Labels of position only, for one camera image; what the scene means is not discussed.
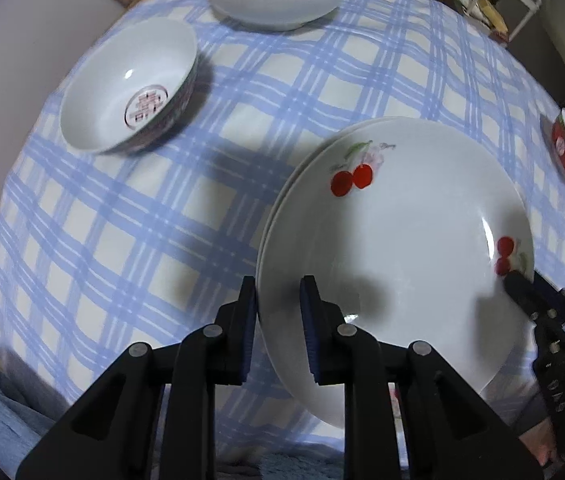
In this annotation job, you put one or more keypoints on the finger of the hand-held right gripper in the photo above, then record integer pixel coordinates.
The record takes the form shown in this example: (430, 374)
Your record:
(525, 295)

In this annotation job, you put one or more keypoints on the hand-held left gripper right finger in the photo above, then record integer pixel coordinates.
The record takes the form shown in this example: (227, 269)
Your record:
(310, 335)

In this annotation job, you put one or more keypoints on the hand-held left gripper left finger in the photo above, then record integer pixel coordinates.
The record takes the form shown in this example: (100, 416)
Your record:
(242, 340)

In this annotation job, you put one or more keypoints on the white cherry print plate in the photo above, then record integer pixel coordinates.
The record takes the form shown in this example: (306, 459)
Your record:
(412, 240)
(262, 255)

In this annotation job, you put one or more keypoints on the person's right hand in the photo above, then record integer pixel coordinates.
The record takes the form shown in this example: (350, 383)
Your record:
(540, 442)

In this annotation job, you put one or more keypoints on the blue plaid tablecloth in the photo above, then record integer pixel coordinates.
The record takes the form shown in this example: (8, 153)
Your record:
(112, 235)

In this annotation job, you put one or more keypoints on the blue fluffy blanket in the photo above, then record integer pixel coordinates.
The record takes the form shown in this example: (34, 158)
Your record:
(2, 410)

